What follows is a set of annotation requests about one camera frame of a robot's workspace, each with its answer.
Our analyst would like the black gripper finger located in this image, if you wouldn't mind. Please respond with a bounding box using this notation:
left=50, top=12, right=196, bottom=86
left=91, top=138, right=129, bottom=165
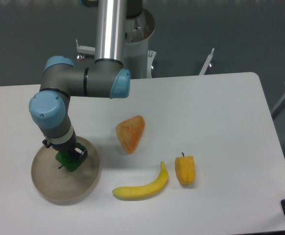
left=69, top=143, right=88, bottom=163

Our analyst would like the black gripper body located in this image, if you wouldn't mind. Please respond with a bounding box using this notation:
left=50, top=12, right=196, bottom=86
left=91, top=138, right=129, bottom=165
left=42, top=134, right=77, bottom=152

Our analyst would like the green toy pepper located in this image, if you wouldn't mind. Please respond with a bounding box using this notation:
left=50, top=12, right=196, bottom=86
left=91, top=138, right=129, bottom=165
left=55, top=151, right=82, bottom=172

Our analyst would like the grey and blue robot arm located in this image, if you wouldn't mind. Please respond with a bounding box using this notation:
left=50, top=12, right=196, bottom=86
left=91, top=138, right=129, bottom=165
left=29, top=0, right=143, bottom=163

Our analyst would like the beige round plate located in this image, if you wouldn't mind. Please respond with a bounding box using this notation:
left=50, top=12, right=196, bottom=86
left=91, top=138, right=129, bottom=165
left=31, top=137, right=100, bottom=205

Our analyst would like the orange toy pepper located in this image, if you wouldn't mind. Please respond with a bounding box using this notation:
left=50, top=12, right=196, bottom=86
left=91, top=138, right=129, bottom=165
left=174, top=153, right=196, bottom=186

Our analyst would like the orange toy sandwich wedge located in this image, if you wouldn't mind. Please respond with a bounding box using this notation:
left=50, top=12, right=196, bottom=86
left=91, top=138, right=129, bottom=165
left=116, top=115, right=145, bottom=154

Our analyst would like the yellow toy banana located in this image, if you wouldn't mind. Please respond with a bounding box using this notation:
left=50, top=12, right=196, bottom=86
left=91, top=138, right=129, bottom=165
left=112, top=162, right=168, bottom=200

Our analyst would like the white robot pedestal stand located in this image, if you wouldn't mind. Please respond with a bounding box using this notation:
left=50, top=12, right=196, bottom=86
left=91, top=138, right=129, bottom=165
left=74, top=8, right=216, bottom=80

